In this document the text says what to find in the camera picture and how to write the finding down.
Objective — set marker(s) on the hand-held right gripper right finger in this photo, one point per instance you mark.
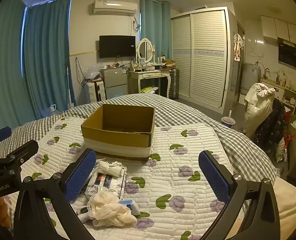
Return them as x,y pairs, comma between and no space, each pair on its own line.
214,177

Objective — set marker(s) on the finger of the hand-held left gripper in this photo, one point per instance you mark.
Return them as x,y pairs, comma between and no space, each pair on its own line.
0,135
25,150

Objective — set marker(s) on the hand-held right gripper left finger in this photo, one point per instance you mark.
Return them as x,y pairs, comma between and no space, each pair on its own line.
80,177

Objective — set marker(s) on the floral tissue pack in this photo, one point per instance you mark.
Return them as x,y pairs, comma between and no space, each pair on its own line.
107,185

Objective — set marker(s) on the white socks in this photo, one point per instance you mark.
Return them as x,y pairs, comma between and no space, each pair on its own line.
107,168

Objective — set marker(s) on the white lace-trimmed cloth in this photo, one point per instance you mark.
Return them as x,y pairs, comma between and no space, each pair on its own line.
84,217

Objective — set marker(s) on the cream soft cloth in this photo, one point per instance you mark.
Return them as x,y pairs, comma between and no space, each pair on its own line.
107,210

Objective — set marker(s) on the small blue white packet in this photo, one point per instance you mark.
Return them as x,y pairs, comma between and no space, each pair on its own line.
130,205

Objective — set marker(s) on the quilted floral mat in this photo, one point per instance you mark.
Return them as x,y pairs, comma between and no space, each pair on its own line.
173,180

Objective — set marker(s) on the clear water jug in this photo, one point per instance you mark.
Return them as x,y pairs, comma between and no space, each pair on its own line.
53,110

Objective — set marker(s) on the drink cup with straw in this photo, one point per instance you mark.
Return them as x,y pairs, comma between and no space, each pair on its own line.
228,122

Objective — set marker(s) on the wide teal curtain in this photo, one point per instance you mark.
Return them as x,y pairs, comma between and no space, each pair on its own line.
5,67

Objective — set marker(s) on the dark floral garment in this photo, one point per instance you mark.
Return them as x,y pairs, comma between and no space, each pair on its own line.
270,127

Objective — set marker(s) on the white blanket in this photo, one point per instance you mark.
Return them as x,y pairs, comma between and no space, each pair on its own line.
290,205

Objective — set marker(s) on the red bag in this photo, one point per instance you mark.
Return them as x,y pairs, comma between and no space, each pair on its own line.
289,140

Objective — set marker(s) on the white suitcase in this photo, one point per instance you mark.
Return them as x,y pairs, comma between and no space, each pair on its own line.
94,91

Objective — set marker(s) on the small silver fridge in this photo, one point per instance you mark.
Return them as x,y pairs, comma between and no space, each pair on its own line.
114,82

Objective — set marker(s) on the grey suitcase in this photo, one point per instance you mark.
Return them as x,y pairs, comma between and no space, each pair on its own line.
174,83

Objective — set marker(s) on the clear plastic bag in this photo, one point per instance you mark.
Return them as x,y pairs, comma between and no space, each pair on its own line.
92,72

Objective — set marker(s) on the silver kitchen appliance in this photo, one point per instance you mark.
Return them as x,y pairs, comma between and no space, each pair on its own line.
250,77

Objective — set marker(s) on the yellow green bag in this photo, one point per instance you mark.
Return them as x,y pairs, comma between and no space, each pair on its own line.
149,90

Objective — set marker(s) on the kitchen faucet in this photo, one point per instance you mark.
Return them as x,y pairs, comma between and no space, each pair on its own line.
265,73

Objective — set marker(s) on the white louvred wardrobe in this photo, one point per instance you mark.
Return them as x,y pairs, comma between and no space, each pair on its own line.
205,60

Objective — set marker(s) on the white dressing table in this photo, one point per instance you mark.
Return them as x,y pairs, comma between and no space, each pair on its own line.
148,75

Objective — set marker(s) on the small brown cardboard box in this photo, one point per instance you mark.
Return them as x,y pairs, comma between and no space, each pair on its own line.
168,63

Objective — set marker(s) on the hanging pink towel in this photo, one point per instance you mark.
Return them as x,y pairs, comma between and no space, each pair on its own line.
238,48

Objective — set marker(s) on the black range hood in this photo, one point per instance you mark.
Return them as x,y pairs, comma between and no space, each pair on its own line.
289,55

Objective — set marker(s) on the oval vanity mirror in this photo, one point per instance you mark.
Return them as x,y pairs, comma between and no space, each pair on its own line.
145,48

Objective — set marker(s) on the narrow teal curtain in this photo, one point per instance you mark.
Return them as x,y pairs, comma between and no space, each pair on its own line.
160,25

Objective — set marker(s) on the white air conditioner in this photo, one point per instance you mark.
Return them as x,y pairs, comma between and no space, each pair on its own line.
114,7

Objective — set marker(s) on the small photo frame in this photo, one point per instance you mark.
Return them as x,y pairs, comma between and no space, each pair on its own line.
141,61

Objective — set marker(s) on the black wall television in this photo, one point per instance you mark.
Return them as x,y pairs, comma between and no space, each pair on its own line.
117,46

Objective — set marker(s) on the white kitchen wall cabinets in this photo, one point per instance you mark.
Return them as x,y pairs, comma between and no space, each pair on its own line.
280,28

